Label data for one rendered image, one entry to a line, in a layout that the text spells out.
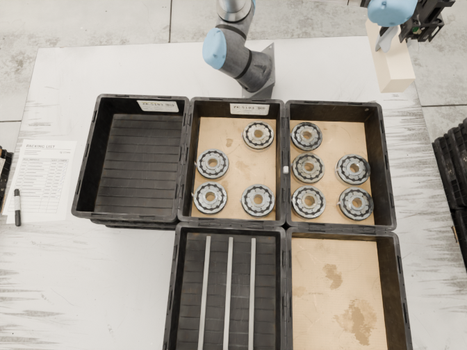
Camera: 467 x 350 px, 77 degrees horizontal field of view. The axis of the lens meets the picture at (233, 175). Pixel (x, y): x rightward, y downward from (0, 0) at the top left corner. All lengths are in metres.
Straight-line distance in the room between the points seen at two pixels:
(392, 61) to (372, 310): 0.67
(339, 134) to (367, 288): 0.49
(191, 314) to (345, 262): 0.47
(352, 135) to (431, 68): 1.57
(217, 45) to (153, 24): 1.57
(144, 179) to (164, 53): 0.63
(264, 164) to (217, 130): 0.20
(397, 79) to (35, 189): 1.23
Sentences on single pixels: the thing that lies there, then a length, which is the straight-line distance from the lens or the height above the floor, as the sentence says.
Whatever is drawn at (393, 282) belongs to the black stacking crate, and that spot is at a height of 0.90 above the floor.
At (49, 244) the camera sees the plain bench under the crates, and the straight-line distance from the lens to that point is 1.23.
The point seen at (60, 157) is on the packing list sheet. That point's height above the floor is 0.70.
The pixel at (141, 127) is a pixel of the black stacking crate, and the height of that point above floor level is 0.83.
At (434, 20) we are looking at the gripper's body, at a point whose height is 1.22.
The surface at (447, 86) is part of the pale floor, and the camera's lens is 2.56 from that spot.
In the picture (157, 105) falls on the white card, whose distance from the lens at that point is 1.03.
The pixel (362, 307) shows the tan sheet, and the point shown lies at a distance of 0.97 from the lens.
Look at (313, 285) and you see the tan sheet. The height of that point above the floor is 0.83.
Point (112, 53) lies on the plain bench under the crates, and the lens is 1.48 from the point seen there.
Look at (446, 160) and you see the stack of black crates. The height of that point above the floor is 0.28.
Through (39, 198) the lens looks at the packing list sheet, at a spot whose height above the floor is 0.70.
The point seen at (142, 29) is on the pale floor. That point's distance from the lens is 2.57.
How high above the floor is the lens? 1.74
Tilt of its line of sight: 71 degrees down
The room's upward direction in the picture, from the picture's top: 3 degrees counter-clockwise
